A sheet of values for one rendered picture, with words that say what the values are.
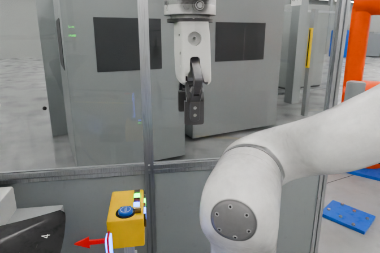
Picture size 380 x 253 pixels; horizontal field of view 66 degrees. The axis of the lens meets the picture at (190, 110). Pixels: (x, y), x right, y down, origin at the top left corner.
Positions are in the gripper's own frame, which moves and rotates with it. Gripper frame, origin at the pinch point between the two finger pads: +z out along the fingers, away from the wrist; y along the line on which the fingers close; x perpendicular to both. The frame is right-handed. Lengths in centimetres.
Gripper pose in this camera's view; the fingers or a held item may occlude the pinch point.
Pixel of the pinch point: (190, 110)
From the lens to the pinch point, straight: 51.4
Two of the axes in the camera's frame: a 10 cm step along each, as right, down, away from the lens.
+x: -9.9, 0.4, -1.5
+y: -1.6, -2.5, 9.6
